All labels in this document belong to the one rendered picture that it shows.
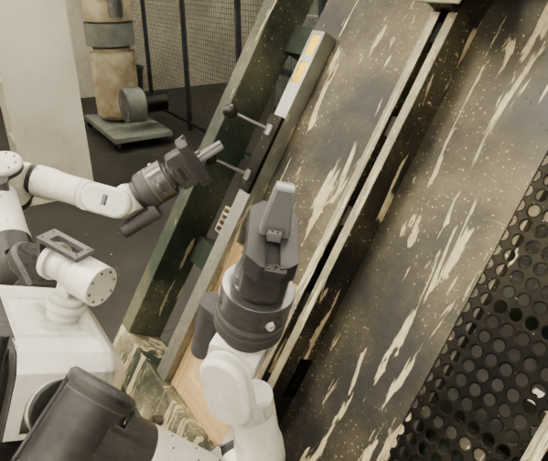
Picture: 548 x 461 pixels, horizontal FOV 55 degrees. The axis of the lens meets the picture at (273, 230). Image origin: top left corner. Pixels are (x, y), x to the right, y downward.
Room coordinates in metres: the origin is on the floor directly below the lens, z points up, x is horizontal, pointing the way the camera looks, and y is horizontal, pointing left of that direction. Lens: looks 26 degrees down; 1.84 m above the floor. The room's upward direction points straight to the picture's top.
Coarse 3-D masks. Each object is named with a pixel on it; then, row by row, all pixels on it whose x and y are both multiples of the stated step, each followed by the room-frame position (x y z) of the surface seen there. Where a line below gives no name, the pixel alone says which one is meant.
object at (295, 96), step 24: (312, 72) 1.29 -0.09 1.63; (288, 96) 1.28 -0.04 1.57; (288, 120) 1.25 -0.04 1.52; (264, 168) 1.22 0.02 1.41; (240, 192) 1.22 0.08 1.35; (264, 192) 1.22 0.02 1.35; (240, 216) 1.18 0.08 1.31; (216, 240) 1.19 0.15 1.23; (240, 240) 1.17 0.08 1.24; (216, 264) 1.14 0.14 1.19; (192, 312) 1.11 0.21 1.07; (168, 360) 1.07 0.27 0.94
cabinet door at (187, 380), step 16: (240, 256) 1.13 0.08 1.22; (224, 272) 1.14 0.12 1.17; (192, 336) 1.09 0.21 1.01; (192, 368) 1.03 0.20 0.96; (176, 384) 1.03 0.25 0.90; (192, 384) 1.00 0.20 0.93; (192, 400) 0.97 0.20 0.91; (208, 416) 0.91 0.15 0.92; (208, 432) 0.88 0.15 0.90; (224, 432) 0.85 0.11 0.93
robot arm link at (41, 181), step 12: (24, 168) 1.10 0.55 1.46; (36, 168) 1.11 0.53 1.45; (48, 168) 1.12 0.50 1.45; (12, 180) 1.06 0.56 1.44; (24, 180) 1.09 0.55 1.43; (36, 180) 1.09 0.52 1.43; (48, 180) 1.09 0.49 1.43; (60, 180) 1.09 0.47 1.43; (72, 180) 1.10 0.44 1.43; (24, 192) 1.10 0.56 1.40; (36, 192) 1.09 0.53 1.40; (48, 192) 1.08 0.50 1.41; (60, 192) 1.08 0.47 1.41; (72, 192) 1.08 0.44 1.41; (24, 204) 1.10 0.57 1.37; (72, 204) 1.09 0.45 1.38
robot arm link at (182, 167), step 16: (176, 144) 1.11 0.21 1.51; (176, 160) 1.10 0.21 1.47; (192, 160) 1.10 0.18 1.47; (144, 176) 1.08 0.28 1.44; (160, 176) 1.07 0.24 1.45; (176, 176) 1.09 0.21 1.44; (192, 176) 1.10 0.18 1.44; (208, 176) 1.11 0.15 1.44; (160, 192) 1.07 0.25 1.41; (176, 192) 1.09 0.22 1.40
